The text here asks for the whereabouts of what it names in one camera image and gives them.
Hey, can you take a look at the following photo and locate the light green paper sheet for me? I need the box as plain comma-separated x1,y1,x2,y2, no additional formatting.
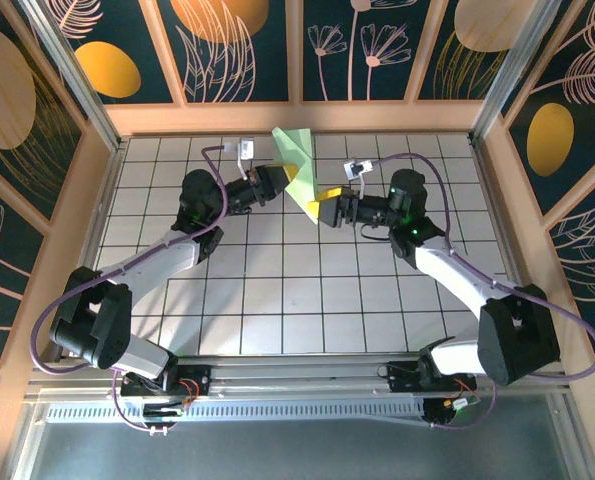
270,127,321,224

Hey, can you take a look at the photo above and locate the black electronics board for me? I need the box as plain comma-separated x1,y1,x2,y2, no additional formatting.
141,402,186,420

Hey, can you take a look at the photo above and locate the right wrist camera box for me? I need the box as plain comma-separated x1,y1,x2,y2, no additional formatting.
343,158,376,199

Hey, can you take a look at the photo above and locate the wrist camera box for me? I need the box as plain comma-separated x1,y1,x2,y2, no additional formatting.
343,158,376,199
234,139,257,181

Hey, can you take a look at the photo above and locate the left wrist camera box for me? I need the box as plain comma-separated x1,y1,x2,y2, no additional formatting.
234,139,257,181

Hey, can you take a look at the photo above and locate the aluminium side rail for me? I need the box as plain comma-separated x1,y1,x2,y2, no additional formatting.
469,134,548,356
36,139,129,364

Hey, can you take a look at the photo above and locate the aluminium frame post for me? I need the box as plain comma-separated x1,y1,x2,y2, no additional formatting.
18,0,128,151
468,0,576,146

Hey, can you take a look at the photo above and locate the long aluminium mounting rail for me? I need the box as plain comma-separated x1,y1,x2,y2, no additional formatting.
24,353,572,402

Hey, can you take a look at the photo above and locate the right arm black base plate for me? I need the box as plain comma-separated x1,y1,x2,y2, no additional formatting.
386,360,478,395

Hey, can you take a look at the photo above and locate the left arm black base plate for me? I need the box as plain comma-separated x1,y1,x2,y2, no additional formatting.
120,363,212,400

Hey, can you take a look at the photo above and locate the white slotted cable duct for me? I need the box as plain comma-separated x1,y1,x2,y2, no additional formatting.
44,401,428,425

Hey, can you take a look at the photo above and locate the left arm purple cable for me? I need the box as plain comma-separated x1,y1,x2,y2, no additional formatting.
30,143,241,435

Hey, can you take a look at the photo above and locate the round black electronics mount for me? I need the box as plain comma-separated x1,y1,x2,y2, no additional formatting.
420,397,482,429

